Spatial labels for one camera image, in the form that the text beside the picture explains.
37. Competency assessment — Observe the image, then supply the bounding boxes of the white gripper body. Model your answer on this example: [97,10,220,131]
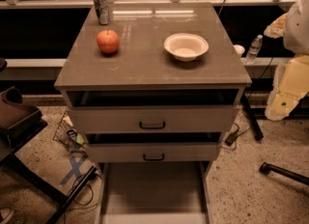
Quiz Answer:
[284,0,309,54]

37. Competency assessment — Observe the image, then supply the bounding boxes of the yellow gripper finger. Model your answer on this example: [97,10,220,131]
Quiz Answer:
[265,54,309,121]
[264,14,287,39]

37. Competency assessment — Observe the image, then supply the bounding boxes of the red apple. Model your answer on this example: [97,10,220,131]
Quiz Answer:
[97,29,120,54]

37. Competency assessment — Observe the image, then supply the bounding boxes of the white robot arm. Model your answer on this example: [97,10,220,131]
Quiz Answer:
[264,0,309,121]

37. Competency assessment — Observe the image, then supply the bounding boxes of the top grey drawer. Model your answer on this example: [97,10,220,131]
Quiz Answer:
[68,106,239,134]

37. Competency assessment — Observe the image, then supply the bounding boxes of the grey drawer cabinet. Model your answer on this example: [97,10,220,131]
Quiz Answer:
[53,1,253,164]

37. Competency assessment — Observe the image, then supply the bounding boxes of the open bottom grey drawer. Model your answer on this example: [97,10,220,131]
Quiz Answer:
[95,162,211,224]

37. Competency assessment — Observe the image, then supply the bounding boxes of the middle grey drawer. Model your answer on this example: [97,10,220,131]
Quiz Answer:
[85,132,220,162]

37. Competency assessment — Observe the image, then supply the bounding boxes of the clear plastic water bottle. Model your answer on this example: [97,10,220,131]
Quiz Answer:
[245,35,263,65]

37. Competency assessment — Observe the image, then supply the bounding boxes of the small white cup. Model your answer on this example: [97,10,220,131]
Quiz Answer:
[234,44,245,57]

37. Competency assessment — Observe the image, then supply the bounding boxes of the black table leg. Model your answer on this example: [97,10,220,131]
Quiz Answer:
[240,95,264,141]

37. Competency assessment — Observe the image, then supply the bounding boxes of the black power adapter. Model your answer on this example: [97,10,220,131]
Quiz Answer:
[225,132,238,146]

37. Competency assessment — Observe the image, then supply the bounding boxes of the black chair leg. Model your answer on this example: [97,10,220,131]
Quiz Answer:
[259,162,309,185]

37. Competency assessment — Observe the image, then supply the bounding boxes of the white paper bowl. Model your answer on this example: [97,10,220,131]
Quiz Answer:
[164,33,209,62]

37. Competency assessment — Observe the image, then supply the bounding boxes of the silver drink can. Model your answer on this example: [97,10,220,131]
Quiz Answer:
[93,0,110,25]

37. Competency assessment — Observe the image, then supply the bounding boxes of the blue tape cross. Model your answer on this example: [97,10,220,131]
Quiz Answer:
[61,155,87,185]

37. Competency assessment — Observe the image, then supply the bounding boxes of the white shoe tip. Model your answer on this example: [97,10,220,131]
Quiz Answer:
[0,207,14,224]

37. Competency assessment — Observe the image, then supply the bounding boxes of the wire basket with items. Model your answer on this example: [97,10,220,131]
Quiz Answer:
[53,112,86,155]

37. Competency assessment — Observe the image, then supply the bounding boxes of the black floor cable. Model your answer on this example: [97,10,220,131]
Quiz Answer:
[63,171,101,224]

